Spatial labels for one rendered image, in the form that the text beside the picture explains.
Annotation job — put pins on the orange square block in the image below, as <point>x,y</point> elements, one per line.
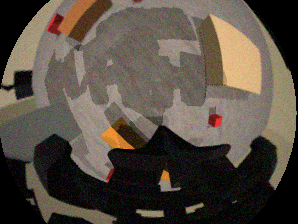
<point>83,14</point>

